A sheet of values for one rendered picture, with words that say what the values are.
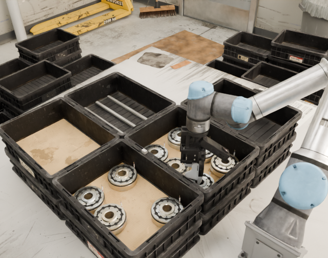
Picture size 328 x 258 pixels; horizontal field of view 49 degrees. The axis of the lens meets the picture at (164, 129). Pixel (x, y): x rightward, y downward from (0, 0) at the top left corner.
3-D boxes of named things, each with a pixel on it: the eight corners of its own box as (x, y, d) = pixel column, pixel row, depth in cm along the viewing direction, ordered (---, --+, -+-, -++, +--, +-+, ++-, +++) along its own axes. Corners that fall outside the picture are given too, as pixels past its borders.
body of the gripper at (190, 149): (179, 152, 126) (181, 122, 120) (204, 153, 126) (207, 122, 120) (180, 165, 119) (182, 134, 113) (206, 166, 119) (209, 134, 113)
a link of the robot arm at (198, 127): (209, 111, 118) (211, 123, 111) (207, 123, 120) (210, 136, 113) (185, 110, 118) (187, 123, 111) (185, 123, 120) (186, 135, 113)
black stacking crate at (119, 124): (177, 126, 157) (177, 104, 150) (124, 160, 140) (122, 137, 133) (118, 92, 179) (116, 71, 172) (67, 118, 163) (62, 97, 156)
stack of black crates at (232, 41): (277, 79, 316) (284, 42, 295) (260, 93, 298) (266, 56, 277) (237, 65, 336) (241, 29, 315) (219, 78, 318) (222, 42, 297)
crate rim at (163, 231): (206, 200, 112) (206, 195, 110) (132, 263, 95) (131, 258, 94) (122, 142, 134) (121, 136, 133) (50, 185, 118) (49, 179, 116)
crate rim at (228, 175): (261, 153, 128) (262, 148, 127) (206, 200, 112) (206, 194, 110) (178, 108, 151) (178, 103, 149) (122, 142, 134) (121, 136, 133)
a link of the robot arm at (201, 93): (211, 91, 104) (184, 86, 107) (208, 125, 110) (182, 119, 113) (219, 82, 110) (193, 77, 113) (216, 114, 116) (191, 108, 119)
